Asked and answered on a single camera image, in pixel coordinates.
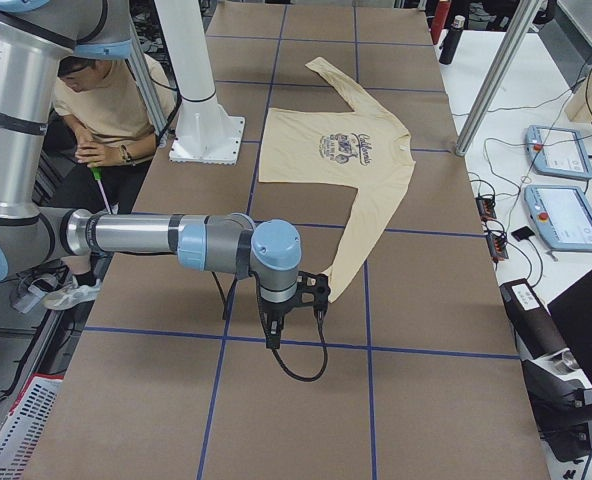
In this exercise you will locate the black box with label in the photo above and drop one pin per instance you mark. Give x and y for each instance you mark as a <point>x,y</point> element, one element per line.
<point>531,319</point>

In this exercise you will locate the black water bottle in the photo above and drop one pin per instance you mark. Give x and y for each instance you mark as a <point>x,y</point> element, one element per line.
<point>451,40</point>

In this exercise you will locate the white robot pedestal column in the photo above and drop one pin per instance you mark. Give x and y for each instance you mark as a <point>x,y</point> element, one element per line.
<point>204,131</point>

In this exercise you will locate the near blue teach pendant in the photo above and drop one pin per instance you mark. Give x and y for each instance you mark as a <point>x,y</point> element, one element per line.
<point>562,216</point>

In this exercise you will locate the white perforated plastic basket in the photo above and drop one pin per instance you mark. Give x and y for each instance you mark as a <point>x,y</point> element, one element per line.
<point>25,423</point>

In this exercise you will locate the seated person in beige shirt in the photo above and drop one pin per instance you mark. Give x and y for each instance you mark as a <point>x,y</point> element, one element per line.
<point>100,102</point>

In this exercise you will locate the black monitor with stand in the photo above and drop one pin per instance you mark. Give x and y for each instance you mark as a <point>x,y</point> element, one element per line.
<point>562,409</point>

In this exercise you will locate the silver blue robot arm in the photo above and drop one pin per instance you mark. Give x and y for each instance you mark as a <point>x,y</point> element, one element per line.
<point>34,37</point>

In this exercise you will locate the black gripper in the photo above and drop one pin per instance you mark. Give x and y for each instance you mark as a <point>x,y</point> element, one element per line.
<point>275,310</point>

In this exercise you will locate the cream long-sleeve printed shirt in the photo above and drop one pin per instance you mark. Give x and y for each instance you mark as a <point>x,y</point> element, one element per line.
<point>366,148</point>

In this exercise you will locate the blue teach pendant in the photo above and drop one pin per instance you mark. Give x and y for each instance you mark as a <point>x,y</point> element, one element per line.
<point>562,216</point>
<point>558,152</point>

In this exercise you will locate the aluminium frame post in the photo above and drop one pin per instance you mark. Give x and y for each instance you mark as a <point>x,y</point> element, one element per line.
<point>512,40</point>

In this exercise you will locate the red cylinder bottle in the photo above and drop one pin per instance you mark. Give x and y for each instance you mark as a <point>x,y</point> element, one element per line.
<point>437,25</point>

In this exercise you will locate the small black phone device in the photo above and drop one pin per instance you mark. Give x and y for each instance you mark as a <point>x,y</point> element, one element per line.
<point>522,233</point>

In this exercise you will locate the far blue teach pendant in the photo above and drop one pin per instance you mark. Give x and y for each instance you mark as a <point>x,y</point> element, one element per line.
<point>558,152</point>

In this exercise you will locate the orange terminal board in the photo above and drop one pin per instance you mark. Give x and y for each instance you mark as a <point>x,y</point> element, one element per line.
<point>486,208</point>

